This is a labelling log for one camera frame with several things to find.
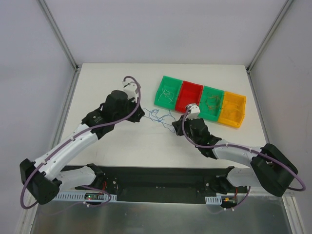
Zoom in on aluminium frame post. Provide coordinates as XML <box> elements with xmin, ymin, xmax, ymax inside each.
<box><xmin>38</xmin><ymin>0</ymin><xmax>82</xmax><ymax>73</ymax></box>
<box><xmin>245</xmin><ymin>0</ymin><xmax>295</xmax><ymax>74</ymax></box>

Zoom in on left aluminium frame post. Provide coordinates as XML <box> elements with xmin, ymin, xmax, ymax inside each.
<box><xmin>38</xmin><ymin>0</ymin><xmax>82</xmax><ymax>73</ymax></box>

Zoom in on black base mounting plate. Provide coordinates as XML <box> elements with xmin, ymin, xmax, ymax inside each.
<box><xmin>89</xmin><ymin>166</ymin><xmax>247</xmax><ymax>204</ymax></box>

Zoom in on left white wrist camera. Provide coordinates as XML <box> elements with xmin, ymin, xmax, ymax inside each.
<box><xmin>122</xmin><ymin>81</ymin><xmax>138</xmax><ymax>99</ymax></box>

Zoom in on red plastic bin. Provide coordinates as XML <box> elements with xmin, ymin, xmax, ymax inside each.
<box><xmin>175</xmin><ymin>81</ymin><xmax>203</xmax><ymax>113</ymax></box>

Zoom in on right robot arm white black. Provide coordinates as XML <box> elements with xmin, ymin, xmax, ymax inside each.
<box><xmin>172</xmin><ymin>117</ymin><xmax>298</xmax><ymax>197</ymax></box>

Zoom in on left white cable duct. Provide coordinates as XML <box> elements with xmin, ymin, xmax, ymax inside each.
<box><xmin>53</xmin><ymin>192</ymin><xmax>117</xmax><ymax>202</ymax></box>

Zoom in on right white cable duct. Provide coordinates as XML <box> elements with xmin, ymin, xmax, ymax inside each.
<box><xmin>205</xmin><ymin>195</ymin><xmax>222</xmax><ymax>205</ymax></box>

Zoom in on green plastic bin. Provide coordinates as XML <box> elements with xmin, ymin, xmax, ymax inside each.
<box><xmin>154</xmin><ymin>76</ymin><xmax>183</xmax><ymax>110</ymax></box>
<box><xmin>198</xmin><ymin>86</ymin><xmax>224</xmax><ymax>122</ymax></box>

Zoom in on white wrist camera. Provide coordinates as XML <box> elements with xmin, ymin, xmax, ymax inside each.
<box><xmin>122</xmin><ymin>81</ymin><xmax>138</xmax><ymax>99</ymax></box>
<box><xmin>186</xmin><ymin>103</ymin><xmax>200</xmax><ymax>119</ymax></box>

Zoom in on yellow plastic bin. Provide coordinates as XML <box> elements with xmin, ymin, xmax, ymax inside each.
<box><xmin>217</xmin><ymin>91</ymin><xmax>246</xmax><ymax>128</ymax></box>

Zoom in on right green plastic bin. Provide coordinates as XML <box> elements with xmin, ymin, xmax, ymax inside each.
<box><xmin>198</xmin><ymin>86</ymin><xmax>224</xmax><ymax>122</ymax></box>

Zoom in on right aluminium frame post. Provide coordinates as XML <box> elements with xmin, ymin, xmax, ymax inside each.
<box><xmin>245</xmin><ymin>0</ymin><xmax>295</xmax><ymax>74</ymax></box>

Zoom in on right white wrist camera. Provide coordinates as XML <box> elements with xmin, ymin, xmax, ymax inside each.
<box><xmin>186</xmin><ymin>103</ymin><xmax>200</xmax><ymax>119</ymax></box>

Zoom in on orange red thin wire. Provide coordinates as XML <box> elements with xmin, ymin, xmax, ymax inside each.
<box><xmin>201</xmin><ymin>94</ymin><xmax>224</xmax><ymax>115</ymax></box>

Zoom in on left green plastic bin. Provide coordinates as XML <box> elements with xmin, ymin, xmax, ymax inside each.
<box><xmin>154</xmin><ymin>76</ymin><xmax>183</xmax><ymax>110</ymax></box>

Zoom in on white cable duct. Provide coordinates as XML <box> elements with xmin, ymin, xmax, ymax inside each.
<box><xmin>53</xmin><ymin>192</ymin><xmax>117</xmax><ymax>202</ymax></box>
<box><xmin>205</xmin><ymin>195</ymin><xmax>222</xmax><ymax>205</ymax></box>

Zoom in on white thin wire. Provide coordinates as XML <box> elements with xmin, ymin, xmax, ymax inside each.
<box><xmin>157</xmin><ymin>88</ymin><xmax>176</xmax><ymax>103</ymax></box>

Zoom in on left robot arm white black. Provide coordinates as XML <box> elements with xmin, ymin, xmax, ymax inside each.
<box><xmin>19</xmin><ymin>90</ymin><xmax>144</xmax><ymax>205</ymax></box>

